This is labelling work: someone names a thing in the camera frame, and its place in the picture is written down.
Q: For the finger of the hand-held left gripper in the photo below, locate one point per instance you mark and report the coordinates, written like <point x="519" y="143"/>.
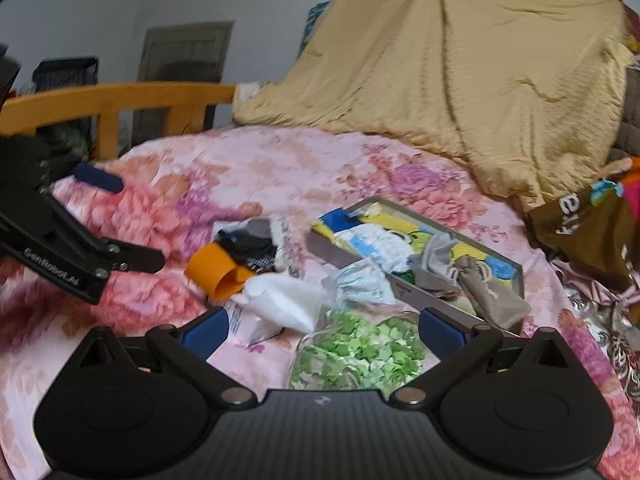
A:
<point x="135" y="259"/>
<point x="100" y="177"/>

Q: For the black plastic crate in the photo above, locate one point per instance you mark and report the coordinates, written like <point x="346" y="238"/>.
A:
<point x="65" y="75"/>

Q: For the wall poster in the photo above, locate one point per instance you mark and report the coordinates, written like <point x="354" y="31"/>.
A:
<point x="312" y="20"/>

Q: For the white speckled wrapper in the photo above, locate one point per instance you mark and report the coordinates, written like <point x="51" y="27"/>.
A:
<point x="286" y="240"/>

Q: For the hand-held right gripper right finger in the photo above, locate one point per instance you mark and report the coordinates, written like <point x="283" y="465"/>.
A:
<point x="440" y="332"/>

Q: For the grey door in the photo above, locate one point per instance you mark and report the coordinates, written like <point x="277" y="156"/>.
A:
<point x="185" y="55"/>

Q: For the orange ribbed silicone sleeve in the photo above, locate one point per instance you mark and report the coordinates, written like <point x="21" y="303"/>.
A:
<point x="210" y="265"/>

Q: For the dark dotted sock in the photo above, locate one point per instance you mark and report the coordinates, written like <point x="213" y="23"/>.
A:
<point x="250" y="250"/>

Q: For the gold swirl patterned sheet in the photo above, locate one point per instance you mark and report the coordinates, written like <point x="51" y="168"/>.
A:
<point x="610" y="345"/>

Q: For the tan dotted quilt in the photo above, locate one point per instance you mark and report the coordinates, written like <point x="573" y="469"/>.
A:
<point x="450" y="85"/>

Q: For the pink floral bedsheet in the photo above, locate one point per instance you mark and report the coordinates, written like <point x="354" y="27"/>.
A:
<point x="300" y="170"/>

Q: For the lavender cloth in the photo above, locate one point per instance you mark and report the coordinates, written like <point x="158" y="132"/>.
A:
<point x="585" y="280"/>

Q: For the grey cloth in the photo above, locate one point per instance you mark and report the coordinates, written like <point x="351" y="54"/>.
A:
<point x="435" y="255"/>

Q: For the brown quilted blanket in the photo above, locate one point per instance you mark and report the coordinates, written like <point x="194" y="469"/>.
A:
<point x="632" y="110"/>

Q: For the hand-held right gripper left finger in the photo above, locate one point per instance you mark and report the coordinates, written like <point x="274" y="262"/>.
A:
<point x="205" y="332"/>

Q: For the bag of green paper stars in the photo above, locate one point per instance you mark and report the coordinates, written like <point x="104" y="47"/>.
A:
<point x="350" y="355"/>

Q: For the white packet with teal print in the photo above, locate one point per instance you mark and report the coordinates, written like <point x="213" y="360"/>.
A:
<point x="365" y="280"/>

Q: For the brown multicolour garment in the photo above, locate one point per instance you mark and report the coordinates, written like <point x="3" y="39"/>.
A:
<point x="590" y="230"/>

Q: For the grey shallow cartoon box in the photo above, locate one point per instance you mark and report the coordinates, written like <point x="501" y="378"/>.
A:
<point x="350" y="260"/>

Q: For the white printed baby cloth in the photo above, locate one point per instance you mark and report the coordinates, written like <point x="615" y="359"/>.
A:
<point x="380" y="245"/>

